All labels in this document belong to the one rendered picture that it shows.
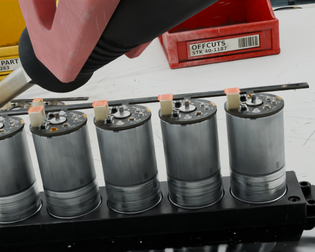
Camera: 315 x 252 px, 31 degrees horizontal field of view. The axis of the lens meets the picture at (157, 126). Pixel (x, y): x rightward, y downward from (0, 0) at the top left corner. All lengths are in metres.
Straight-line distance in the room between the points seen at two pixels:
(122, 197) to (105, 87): 0.24
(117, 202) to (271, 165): 0.07
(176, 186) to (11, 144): 0.07
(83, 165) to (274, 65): 0.28
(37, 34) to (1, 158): 0.11
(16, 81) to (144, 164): 0.07
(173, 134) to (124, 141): 0.02
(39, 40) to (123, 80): 0.34
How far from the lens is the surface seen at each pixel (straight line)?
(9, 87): 0.21
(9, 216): 0.27
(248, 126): 0.24
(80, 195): 0.26
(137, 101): 0.26
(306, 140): 0.36
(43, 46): 0.16
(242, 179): 0.25
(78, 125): 0.24
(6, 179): 0.26
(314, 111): 0.40
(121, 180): 0.25
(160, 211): 0.25
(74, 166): 0.25
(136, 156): 0.24
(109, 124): 0.24
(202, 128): 0.24
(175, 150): 0.24
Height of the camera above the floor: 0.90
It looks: 23 degrees down
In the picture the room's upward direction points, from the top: 7 degrees counter-clockwise
